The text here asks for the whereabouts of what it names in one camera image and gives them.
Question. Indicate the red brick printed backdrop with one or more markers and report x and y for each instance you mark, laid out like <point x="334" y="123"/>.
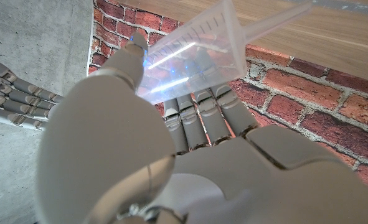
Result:
<point x="311" y="102"/>

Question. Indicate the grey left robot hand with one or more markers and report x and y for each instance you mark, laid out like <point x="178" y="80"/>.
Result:
<point x="109" y="140"/>

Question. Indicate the large clear plastic syringe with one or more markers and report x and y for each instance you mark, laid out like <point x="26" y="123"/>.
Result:
<point x="202" y="46"/>

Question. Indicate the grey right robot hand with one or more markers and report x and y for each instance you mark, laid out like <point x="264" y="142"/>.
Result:
<point x="15" y="99"/>

